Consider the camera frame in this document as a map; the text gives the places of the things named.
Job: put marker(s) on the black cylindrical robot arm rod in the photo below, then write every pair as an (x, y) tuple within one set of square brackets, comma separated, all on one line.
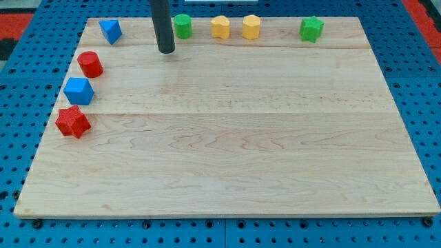
[(162, 22)]

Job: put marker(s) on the yellow hexagon block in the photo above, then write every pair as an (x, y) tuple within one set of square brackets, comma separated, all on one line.
[(251, 27)]

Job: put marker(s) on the green star block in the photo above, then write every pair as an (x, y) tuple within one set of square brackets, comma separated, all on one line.
[(311, 29)]

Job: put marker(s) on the red star block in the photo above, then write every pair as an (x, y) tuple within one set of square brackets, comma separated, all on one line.
[(72, 122)]

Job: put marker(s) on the light wooden board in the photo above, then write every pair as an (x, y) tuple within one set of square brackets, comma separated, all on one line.
[(274, 127)]

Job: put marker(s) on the yellow heart block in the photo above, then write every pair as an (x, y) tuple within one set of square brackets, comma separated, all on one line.
[(220, 27)]

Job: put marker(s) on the green cylinder block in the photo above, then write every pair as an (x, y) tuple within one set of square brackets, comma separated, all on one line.
[(183, 26)]

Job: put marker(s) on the red cylinder block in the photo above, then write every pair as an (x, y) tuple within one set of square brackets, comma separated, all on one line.
[(90, 64)]

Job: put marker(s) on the blue triangular prism block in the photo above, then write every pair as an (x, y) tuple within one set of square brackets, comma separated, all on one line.
[(111, 30)]

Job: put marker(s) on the blue cube block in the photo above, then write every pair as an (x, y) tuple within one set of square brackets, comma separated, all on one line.
[(78, 91)]

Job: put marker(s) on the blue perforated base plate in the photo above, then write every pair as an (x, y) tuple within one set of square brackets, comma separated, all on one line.
[(31, 79)]

